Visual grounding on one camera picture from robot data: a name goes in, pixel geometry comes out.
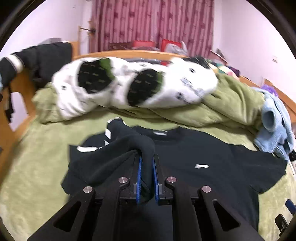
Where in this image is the black sweatshirt with white print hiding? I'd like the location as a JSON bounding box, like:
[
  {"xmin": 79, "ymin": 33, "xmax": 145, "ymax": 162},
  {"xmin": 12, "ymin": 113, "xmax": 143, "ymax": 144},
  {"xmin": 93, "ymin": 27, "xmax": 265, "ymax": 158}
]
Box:
[{"xmin": 61, "ymin": 118, "xmax": 287, "ymax": 240}]

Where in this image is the green fleece bed sheet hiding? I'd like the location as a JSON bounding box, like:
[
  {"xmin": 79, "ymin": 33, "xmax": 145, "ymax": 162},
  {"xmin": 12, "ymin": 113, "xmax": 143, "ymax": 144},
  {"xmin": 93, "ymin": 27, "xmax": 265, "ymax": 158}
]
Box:
[{"xmin": 1, "ymin": 110, "xmax": 295, "ymax": 240}]

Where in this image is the light blue fleece garment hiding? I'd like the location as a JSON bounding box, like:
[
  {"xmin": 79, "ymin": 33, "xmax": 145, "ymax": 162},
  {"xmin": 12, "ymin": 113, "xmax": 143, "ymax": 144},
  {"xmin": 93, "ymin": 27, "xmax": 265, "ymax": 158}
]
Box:
[{"xmin": 254, "ymin": 87, "xmax": 295, "ymax": 161}]

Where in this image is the green fleece blanket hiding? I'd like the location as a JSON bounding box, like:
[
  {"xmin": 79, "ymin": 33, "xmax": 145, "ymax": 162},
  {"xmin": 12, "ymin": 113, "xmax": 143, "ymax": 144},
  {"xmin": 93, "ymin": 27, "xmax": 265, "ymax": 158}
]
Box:
[{"xmin": 32, "ymin": 74, "xmax": 264, "ymax": 129}]

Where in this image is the white quilt with black strawberries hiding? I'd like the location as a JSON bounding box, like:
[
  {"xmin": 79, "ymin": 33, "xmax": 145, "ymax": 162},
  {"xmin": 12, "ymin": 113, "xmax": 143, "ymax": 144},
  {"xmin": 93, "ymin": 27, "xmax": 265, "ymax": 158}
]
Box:
[{"xmin": 52, "ymin": 56, "xmax": 218, "ymax": 120}]

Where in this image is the purple plush item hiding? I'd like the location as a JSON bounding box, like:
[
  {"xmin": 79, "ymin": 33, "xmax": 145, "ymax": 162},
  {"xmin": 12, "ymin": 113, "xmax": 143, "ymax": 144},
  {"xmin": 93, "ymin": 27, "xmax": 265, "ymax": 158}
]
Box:
[{"xmin": 261, "ymin": 84, "xmax": 278, "ymax": 97}]

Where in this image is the black jacket on footboard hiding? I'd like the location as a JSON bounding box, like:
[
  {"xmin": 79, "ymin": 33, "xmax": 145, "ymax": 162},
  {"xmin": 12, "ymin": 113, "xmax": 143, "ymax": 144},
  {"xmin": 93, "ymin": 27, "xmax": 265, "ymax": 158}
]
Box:
[{"xmin": 0, "ymin": 42, "xmax": 73, "ymax": 123}]

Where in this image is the red patterned curtain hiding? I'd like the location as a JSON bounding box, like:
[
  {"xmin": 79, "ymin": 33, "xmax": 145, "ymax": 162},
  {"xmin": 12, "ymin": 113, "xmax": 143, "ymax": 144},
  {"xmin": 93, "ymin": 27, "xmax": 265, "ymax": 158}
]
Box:
[{"xmin": 89, "ymin": 1, "xmax": 214, "ymax": 57}]

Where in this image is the wooden bed frame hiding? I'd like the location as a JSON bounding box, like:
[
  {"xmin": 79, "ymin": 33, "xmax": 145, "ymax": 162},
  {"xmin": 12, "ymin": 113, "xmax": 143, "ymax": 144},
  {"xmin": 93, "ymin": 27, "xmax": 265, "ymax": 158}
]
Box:
[{"xmin": 0, "ymin": 41, "xmax": 296, "ymax": 176}]

